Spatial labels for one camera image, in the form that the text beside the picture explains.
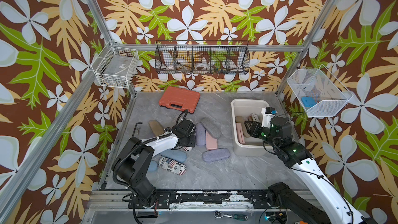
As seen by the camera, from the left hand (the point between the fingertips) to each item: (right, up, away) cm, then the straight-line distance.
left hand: (192, 138), depth 93 cm
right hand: (+28, +12, -19) cm, 35 cm away
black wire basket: (+6, +51, +3) cm, 52 cm away
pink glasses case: (+27, +4, -9) cm, 29 cm away
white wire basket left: (-44, +43, -6) cm, 62 cm away
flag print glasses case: (-10, -12, -11) cm, 19 cm away
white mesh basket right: (+70, +25, -18) cm, 76 cm away
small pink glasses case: (+12, -2, -1) cm, 12 cm away
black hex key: (-38, +5, +8) cm, 40 cm away
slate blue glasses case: (-21, -13, -9) cm, 26 cm away
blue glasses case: (-9, -8, -7) cm, 14 cm away
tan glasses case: (-22, +6, +3) cm, 23 cm away
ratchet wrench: (+14, -31, -22) cm, 40 cm away
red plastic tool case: (-11, +26, +18) cm, 34 cm away
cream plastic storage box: (+31, 0, -19) cm, 36 cm away
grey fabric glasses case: (+13, +7, 0) cm, 15 cm away
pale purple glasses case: (+5, +2, +1) cm, 6 cm away
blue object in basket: (+62, +22, -13) cm, 67 cm away
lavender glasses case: (+14, -8, -7) cm, 17 cm away
